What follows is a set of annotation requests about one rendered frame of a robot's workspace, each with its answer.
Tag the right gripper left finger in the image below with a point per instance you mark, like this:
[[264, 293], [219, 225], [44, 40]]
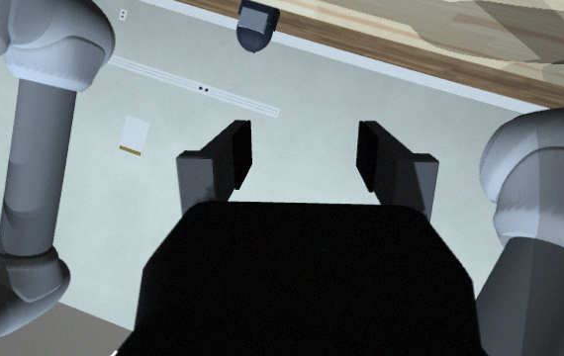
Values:
[[213, 172]]

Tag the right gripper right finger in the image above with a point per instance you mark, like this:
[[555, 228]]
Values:
[[395, 174]]

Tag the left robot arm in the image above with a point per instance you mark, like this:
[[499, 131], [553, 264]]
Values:
[[56, 46]]

